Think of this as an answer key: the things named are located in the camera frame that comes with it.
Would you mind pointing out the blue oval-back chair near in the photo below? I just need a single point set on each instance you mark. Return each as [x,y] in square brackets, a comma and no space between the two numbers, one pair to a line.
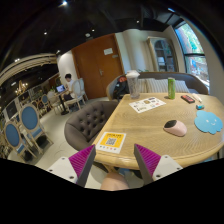
[29,118]

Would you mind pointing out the white printed table card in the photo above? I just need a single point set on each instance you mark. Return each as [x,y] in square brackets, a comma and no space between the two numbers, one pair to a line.
[146,104]

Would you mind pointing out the yellow QR code sticker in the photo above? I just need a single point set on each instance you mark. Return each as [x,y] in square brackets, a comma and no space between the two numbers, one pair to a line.
[111,142]

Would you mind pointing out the clear plastic jar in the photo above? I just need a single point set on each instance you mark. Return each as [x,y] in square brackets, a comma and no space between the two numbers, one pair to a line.
[132,80]

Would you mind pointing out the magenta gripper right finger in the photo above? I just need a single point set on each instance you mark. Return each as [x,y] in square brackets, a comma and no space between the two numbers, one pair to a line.
[153,166]

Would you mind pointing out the pink computer mouse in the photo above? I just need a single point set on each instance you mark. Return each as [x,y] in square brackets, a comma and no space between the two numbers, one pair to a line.
[176,128]

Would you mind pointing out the laptop computer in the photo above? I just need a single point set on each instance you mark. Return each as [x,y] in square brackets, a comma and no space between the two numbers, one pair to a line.
[60,88]

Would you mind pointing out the white wooden chair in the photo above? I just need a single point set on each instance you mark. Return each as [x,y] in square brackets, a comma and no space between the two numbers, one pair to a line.
[82,95]

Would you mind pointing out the grey sofa with cushions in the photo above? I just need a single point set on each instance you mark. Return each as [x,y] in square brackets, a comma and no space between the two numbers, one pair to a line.
[157,82]

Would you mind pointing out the blue oval-back chair left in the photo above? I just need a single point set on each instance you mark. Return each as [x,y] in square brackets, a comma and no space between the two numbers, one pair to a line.
[15,141]

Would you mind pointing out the grey tufted armchair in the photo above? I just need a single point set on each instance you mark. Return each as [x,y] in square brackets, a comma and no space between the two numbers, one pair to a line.
[83,126]

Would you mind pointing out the white pen on table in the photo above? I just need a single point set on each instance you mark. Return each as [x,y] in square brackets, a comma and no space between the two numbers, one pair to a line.
[197,97]

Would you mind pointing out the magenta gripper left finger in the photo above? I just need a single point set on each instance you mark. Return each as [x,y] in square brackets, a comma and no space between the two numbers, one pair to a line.
[76,168]

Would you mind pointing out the black backpack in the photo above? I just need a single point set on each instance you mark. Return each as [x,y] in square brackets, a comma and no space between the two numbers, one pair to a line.
[121,88]

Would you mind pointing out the blue oval-back chair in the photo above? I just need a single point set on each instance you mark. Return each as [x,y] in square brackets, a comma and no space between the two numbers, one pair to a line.
[29,118]
[15,141]

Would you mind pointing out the wooden door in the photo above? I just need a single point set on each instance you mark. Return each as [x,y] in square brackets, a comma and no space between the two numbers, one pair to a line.
[98,63]

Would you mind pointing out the seated person white shirt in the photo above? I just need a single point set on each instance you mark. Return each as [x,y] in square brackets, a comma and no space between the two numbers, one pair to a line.
[72,87]

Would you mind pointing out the green drink can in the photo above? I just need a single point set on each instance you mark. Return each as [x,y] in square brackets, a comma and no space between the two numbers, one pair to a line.
[171,88]

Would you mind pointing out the small blue eraser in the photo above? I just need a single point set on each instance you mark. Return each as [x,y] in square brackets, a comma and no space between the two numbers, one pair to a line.
[199,107]

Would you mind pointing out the blue cloud-shaped mouse pad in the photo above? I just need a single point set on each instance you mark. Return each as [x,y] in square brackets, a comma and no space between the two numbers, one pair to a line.
[208,122]

